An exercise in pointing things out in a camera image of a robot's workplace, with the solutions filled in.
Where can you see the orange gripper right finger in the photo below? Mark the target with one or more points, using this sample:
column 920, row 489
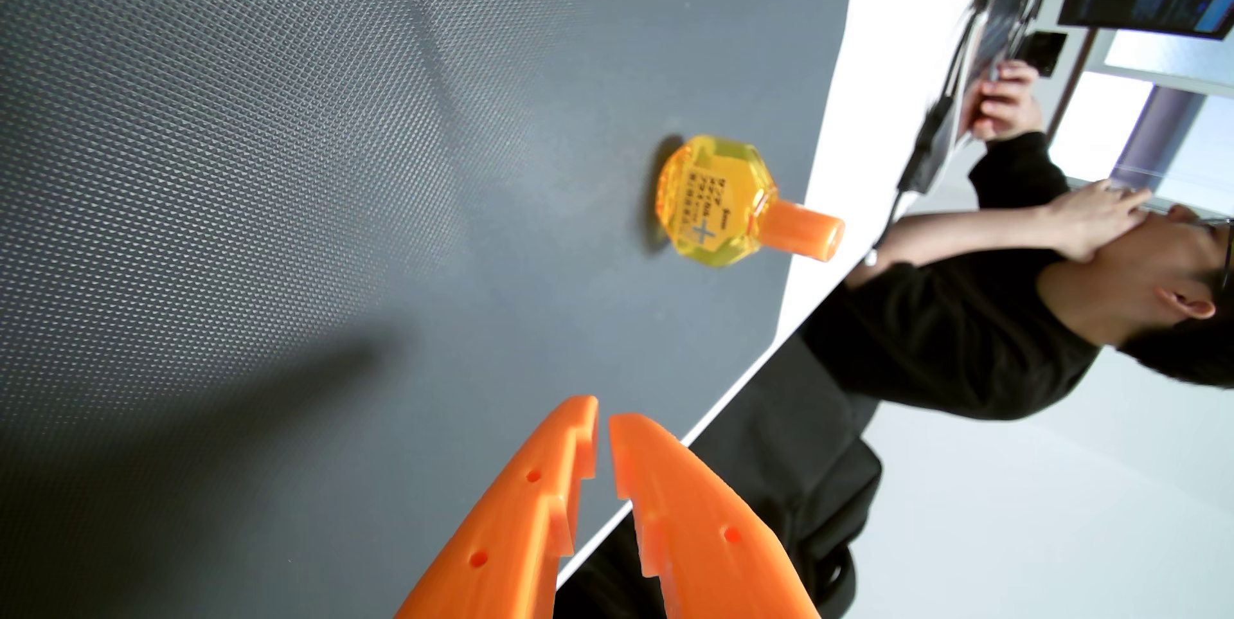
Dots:
column 704, row 542

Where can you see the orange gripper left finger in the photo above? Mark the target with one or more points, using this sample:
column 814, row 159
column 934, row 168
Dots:
column 511, row 523

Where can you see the yellow eyedrops bottle orange cap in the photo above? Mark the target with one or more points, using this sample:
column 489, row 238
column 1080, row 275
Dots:
column 713, row 200

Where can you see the person's left hand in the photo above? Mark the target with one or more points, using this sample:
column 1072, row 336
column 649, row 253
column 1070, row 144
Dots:
column 1094, row 219

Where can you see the person's right hand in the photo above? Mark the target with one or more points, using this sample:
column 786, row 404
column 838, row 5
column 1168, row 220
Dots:
column 1007, row 103

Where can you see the black office chair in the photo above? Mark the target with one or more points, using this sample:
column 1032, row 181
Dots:
column 771, row 465

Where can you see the person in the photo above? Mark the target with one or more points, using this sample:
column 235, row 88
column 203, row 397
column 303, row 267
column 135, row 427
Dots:
column 945, row 330

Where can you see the dark grey textured mat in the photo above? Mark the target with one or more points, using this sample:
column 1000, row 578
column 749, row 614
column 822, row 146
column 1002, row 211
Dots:
column 289, row 166

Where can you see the small black box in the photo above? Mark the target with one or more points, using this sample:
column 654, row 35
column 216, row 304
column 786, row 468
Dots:
column 1044, row 53

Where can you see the person's glasses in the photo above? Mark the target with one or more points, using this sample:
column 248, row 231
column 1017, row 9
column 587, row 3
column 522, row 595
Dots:
column 1227, row 253

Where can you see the dark laptop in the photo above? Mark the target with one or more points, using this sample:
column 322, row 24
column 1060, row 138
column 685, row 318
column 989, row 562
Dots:
column 1003, row 21

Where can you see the grey purple column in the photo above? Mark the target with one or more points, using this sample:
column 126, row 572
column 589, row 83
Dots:
column 1157, row 137

